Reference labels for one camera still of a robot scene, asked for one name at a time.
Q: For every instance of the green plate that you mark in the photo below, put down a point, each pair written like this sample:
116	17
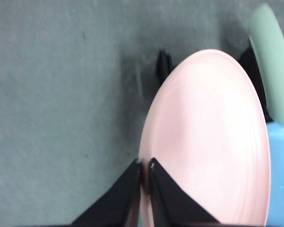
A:
272	66

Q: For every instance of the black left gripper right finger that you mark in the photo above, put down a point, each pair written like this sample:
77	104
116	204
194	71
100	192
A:
175	203

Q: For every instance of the blue plate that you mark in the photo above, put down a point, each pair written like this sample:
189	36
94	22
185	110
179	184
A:
282	170

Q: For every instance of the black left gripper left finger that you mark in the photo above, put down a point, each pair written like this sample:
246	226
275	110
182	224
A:
118	203

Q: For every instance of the black plate rack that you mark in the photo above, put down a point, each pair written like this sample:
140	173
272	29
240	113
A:
164	67

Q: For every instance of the pink plate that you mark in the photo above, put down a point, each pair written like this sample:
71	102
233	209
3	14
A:
203	132

